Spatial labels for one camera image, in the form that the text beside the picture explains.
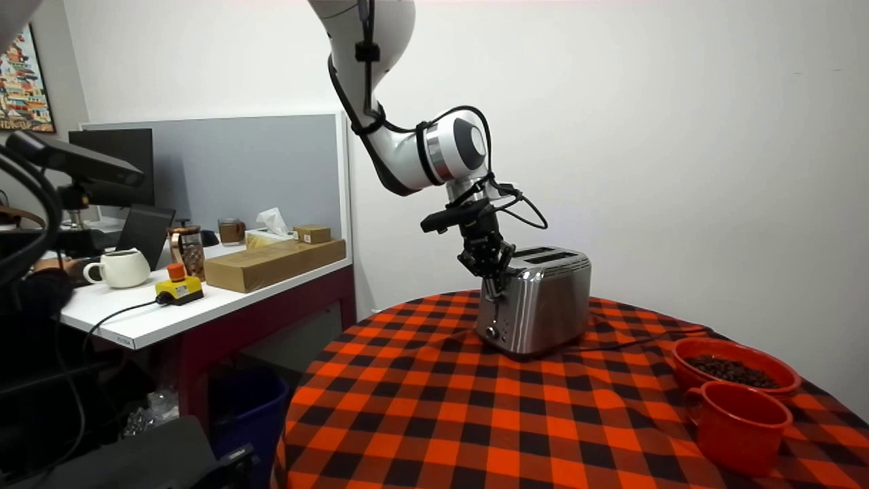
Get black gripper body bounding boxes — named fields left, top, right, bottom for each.
left=452, top=192, right=517, bottom=267

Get silver two-slot toaster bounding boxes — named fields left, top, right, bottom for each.
left=476, top=244, right=596, bottom=358

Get orange black checked tablecloth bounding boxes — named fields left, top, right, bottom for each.
left=269, top=287, right=869, bottom=489

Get small cardboard box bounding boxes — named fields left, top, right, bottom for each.
left=294, top=222, right=336, bottom=246

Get tissue box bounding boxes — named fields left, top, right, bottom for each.
left=241, top=206, right=297, bottom=252

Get red bowl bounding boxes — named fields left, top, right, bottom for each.
left=668, top=335, right=804, bottom=401

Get long flat cardboard box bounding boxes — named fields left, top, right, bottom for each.
left=201, top=237, right=347, bottom=293

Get small brown wooden box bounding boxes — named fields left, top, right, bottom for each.
left=216, top=217, right=248, bottom=244

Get grey office partition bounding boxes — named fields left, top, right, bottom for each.
left=78, top=111, right=350, bottom=267

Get dark coffee beans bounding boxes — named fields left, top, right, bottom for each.
left=691, top=351, right=779, bottom=390

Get blue bin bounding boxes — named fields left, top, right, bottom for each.
left=209, top=361, right=294, bottom=473

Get brown glass jar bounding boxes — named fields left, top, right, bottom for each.
left=168, top=225, right=207, bottom=280

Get red plastic cup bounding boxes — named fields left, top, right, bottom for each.
left=692, top=377, right=795, bottom=481

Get yellow emergency stop button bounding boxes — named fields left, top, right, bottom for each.
left=153, top=260, right=207, bottom=306

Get black laptop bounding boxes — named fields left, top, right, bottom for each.
left=116, top=203, right=176, bottom=268

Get white top desk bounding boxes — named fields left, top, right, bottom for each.
left=57, top=255, right=360, bottom=428

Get white teapot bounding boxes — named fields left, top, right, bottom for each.
left=81, top=244, right=155, bottom=290

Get black computer monitor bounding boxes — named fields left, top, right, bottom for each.
left=68, top=126, right=159, bottom=210

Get colourful framed picture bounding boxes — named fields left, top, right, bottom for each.
left=0, top=22, right=61, bottom=135

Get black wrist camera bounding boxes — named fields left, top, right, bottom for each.
left=418, top=203, right=474, bottom=237

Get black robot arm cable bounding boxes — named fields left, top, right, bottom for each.
left=486, top=180, right=552, bottom=230

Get black button cable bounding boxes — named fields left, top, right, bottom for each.
left=85, top=297, right=167, bottom=348

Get black camera stand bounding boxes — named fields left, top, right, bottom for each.
left=0, top=130, right=148, bottom=282

